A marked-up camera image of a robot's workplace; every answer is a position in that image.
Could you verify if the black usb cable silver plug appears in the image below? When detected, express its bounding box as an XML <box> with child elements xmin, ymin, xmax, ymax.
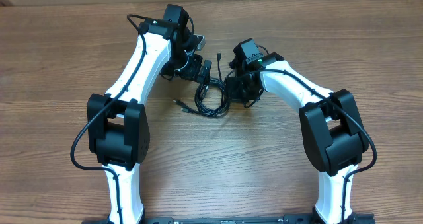
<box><xmin>173</xmin><ymin>53</ymin><xmax>222</xmax><ymax>114</ymax></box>

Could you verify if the black usb cable white plug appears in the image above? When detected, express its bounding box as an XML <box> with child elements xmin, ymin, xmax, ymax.
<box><xmin>194</xmin><ymin>78</ymin><xmax>230</xmax><ymax>118</ymax></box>

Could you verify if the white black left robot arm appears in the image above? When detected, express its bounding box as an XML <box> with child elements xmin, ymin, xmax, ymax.
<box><xmin>70</xmin><ymin>4</ymin><xmax>211</xmax><ymax>223</ymax></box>

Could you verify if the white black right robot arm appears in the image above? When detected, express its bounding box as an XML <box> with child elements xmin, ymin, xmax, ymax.
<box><xmin>225</xmin><ymin>52</ymin><xmax>375</xmax><ymax>223</ymax></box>

